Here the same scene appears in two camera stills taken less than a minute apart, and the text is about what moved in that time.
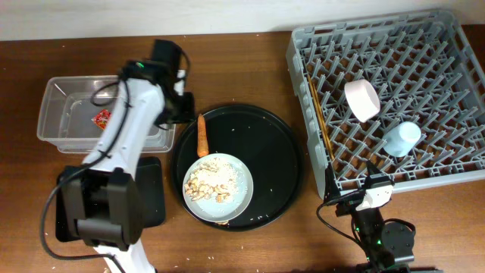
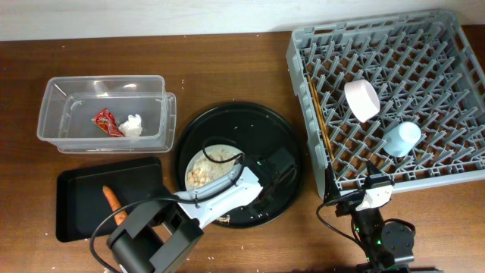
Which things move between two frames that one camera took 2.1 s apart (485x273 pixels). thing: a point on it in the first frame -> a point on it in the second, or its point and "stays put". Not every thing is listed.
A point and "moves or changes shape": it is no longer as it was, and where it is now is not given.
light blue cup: x=401 y=139 stays put
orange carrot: x=202 y=145 moves or changes shape
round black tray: x=267 y=147 stays put
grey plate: x=217 y=188 moves or changes shape
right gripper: x=333 y=189 stays put
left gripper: x=183 y=112 -> x=262 y=206
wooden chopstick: x=324 y=130 stays put
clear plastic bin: x=75 y=111 stays put
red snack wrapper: x=101 y=118 stays put
